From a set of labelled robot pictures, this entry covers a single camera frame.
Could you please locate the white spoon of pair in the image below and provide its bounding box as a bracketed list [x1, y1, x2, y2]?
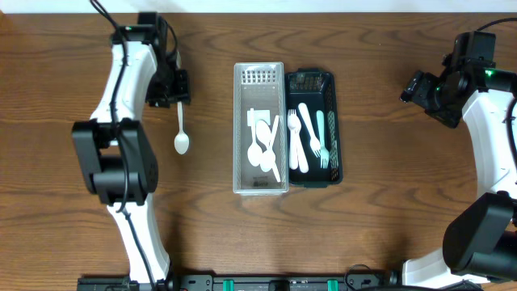
[257, 115, 280, 172]
[174, 102, 190, 154]

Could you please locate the white spoon horizontal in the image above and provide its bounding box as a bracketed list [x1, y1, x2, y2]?
[255, 119, 281, 183]

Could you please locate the white spoon diagonal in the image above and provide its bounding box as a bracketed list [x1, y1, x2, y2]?
[247, 108, 263, 167]

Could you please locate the mint green plastic fork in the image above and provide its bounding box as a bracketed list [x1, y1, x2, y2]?
[316, 110, 330, 169]

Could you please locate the white fork tines down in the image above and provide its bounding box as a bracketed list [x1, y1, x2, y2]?
[298, 103, 321, 158]

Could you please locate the white fork tines up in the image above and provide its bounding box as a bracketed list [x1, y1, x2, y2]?
[288, 109, 298, 170]

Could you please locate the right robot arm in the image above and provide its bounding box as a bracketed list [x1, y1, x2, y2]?
[400, 30, 516, 290]

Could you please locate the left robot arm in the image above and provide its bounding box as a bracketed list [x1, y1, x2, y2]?
[72, 12, 190, 290]

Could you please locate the white label in tray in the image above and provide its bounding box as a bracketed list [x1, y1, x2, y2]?
[246, 109, 271, 127]

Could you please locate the clear plastic organizer tray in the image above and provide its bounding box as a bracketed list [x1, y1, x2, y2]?
[233, 61, 288, 196]

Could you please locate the black plastic mesh basket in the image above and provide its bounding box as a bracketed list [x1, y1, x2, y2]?
[285, 68, 343, 188]

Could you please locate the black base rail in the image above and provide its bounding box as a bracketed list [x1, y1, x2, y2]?
[76, 269, 402, 291]

